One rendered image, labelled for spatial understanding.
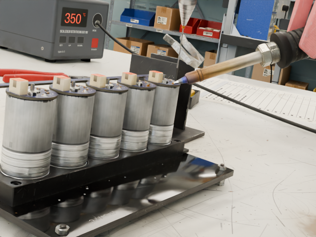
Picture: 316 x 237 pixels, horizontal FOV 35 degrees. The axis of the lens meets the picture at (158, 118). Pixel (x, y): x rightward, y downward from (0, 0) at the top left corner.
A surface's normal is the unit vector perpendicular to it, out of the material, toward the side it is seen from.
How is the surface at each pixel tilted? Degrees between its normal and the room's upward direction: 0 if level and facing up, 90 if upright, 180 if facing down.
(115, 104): 90
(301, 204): 0
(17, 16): 90
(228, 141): 0
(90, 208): 0
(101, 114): 90
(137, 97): 90
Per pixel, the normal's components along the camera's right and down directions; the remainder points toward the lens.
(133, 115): 0.11, 0.25
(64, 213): 0.14, -0.96
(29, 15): -0.58, 0.11
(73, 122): 0.36, 0.27
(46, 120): 0.77, 0.26
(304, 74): -0.40, 0.16
